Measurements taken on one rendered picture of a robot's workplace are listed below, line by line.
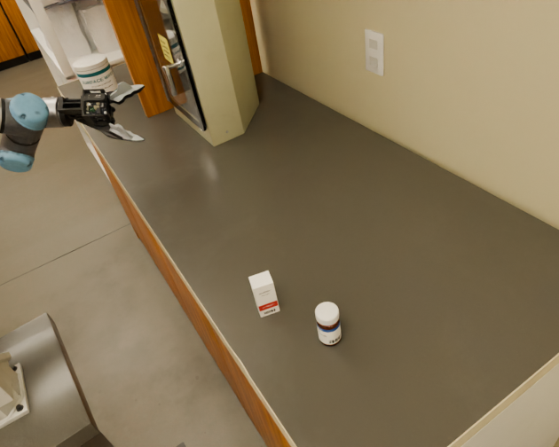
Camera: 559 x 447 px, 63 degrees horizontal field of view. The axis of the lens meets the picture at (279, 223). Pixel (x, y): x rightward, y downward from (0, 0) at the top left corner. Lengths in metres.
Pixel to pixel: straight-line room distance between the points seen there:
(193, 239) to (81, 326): 1.40
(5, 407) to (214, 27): 1.00
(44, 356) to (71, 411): 0.16
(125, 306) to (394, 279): 1.68
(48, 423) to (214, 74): 0.95
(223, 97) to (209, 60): 0.12
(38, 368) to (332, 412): 0.58
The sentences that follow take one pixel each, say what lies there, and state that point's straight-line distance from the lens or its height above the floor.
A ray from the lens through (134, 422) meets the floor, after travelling 2.03.
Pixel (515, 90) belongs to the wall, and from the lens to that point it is 1.08.
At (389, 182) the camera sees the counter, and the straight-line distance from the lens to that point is 1.20.
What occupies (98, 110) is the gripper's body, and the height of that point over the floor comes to 1.20.
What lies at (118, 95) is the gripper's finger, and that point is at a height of 1.20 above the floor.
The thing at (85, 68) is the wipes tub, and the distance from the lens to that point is 1.96.
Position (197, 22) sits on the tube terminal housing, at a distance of 1.33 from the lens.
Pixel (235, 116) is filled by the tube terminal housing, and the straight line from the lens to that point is 1.45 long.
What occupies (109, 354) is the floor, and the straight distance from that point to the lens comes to 2.26.
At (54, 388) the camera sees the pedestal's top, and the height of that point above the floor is 0.94.
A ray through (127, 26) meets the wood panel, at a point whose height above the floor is 1.25.
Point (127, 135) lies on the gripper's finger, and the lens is 1.23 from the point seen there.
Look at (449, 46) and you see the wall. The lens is 1.16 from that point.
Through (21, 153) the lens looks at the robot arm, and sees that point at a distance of 1.24.
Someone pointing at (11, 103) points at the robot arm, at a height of 1.31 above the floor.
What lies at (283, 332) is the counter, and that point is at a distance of 0.89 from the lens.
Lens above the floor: 1.66
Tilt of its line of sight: 41 degrees down
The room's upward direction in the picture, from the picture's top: 11 degrees counter-clockwise
